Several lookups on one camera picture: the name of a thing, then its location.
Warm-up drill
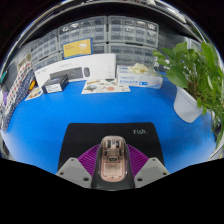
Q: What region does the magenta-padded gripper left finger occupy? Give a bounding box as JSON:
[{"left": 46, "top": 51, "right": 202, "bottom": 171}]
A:
[{"left": 55, "top": 143, "right": 101, "bottom": 189}]

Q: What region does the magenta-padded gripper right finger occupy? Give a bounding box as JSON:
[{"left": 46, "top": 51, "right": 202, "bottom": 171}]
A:
[{"left": 126, "top": 143, "right": 171, "bottom": 189}]

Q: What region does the transparent pink computer mouse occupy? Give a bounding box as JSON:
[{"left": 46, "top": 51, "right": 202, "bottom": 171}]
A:
[{"left": 98, "top": 134, "right": 129, "bottom": 183}]

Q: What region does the black mouse pad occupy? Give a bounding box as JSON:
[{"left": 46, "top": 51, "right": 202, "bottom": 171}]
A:
[{"left": 57, "top": 121, "right": 165, "bottom": 191}]

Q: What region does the green plant in white pot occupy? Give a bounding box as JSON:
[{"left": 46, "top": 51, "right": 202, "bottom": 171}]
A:
[{"left": 152, "top": 41, "right": 224, "bottom": 148}]

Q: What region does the printed picture card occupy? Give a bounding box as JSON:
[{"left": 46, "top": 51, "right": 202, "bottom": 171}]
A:
[
  {"left": 24, "top": 86, "right": 44, "bottom": 102},
  {"left": 80, "top": 78, "right": 131, "bottom": 95}
]

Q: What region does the small dark blue box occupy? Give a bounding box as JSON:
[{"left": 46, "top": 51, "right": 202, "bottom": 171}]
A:
[{"left": 41, "top": 74, "right": 70, "bottom": 95}]

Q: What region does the white and blue tissue box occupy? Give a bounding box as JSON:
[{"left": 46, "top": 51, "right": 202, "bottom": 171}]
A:
[{"left": 116, "top": 63, "right": 164, "bottom": 90}]

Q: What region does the red blue checkered cloth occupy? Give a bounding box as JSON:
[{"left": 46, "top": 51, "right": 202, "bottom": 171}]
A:
[{"left": 3, "top": 61, "right": 34, "bottom": 114}]

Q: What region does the long white keyboard box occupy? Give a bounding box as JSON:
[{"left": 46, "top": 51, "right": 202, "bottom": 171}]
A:
[{"left": 34, "top": 53, "right": 117, "bottom": 89}]

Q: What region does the yellow and blue box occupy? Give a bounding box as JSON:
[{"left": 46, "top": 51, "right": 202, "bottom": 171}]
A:
[{"left": 62, "top": 37, "right": 94, "bottom": 60}]

